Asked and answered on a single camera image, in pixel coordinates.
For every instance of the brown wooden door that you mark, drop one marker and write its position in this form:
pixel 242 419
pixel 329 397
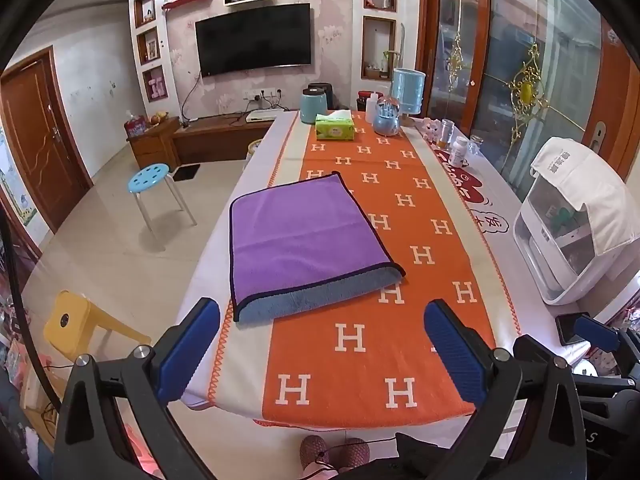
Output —
pixel 37 145

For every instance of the black wall television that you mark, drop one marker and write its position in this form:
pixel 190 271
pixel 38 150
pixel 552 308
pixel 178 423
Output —
pixel 252 40

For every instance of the white medicine bottle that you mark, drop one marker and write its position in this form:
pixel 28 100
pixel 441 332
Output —
pixel 457 152

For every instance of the black phone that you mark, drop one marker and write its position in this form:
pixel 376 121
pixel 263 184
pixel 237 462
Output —
pixel 567 327

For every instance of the white countertop sterilizer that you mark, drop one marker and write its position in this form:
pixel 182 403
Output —
pixel 547 255

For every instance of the green tissue box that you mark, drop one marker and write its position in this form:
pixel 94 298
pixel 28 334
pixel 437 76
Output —
pixel 334 129

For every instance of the blue round stool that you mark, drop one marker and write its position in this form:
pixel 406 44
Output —
pixel 150 176

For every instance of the small glass cup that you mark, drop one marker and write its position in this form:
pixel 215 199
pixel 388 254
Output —
pixel 475 146

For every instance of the pink slipper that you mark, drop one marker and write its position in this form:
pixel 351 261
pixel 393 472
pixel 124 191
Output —
pixel 312 452
pixel 352 452

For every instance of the white power socket strip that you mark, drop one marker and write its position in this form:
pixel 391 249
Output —
pixel 262 93

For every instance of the blue round toothpick holder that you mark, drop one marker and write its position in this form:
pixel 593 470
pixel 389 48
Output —
pixel 386 122

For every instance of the purple towel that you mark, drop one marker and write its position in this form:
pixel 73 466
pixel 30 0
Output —
pixel 300 240

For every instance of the round white stool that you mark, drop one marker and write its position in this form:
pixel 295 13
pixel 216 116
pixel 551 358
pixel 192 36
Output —
pixel 255 149

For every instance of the light blue water bucket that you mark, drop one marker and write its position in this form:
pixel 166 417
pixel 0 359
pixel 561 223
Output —
pixel 407 91

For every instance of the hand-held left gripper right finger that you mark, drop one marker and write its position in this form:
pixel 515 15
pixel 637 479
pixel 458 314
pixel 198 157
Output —
pixel 452 347

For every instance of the yellow plastic stool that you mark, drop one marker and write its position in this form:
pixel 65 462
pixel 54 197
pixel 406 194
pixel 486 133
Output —
pixel 75 317

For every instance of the wall poster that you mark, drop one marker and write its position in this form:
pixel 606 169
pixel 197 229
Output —
pixel 17 190

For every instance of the white figurine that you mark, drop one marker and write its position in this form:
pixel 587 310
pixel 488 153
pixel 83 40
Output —
pixel 430 131

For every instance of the small wooden side cabinet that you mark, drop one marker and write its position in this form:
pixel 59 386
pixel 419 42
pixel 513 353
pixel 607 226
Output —
pixel 150 147

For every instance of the white cloth cover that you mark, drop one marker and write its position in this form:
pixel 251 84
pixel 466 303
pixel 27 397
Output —
pixel 595 185

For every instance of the white plastic bottle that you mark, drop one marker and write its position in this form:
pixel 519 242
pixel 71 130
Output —
pixel 372 109

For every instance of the wooden television cabinet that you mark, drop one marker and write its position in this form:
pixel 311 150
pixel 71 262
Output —
pixel 215 137

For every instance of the red bag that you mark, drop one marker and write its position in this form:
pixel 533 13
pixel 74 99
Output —
pixel 135 126

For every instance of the white set-top box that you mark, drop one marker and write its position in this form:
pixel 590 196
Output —
pixel 265 115

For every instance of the glass door with gold ornament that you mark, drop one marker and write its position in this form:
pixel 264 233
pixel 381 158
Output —
pixel 525 50

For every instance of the glass jar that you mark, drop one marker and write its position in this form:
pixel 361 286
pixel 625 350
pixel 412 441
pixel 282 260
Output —
pixel 445 135

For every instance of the orange printed blanket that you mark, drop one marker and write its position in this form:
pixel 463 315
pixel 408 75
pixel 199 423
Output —
pixel 360 280

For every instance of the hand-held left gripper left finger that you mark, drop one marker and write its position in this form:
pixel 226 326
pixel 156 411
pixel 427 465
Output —
pixel 192 340

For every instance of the white red-printed tablecloth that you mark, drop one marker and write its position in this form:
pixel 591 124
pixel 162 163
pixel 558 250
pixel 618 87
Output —
pixel 492 220

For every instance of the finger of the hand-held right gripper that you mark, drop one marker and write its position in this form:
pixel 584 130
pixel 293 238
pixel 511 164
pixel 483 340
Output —
pixel 595 332

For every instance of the teal kettle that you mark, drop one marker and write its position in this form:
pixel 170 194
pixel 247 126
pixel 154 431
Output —
pixel 312 107

